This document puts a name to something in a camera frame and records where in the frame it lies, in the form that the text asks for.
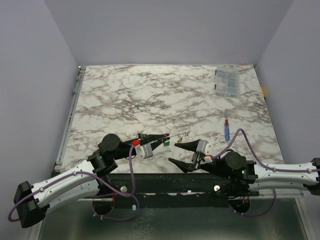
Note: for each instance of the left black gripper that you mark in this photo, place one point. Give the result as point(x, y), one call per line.
point(146, 138)

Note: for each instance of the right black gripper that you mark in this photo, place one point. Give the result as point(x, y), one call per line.
point(196, 158)

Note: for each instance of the green tagged key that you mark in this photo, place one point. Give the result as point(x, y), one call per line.
point(166, 143)

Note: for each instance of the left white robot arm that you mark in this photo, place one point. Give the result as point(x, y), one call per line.
point(33, 201)

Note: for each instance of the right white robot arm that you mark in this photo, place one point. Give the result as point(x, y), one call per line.
point(248, 174)

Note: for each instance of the blue red screwdriver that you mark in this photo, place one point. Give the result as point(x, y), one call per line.
point(226, 126)

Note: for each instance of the clear plastic organizer box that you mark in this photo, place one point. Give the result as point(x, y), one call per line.
point(227, 82)

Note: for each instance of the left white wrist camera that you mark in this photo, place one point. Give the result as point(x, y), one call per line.
point(142, 151)

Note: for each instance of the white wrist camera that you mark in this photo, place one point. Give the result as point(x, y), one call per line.
point(142, 151)
point(204, 149)

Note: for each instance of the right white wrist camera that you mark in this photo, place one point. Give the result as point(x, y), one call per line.
point(204, 149)

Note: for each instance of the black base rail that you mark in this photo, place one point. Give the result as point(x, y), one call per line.
point(165, 190)

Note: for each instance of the aluminium side rail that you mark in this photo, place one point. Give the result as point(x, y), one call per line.
point(75, 96)

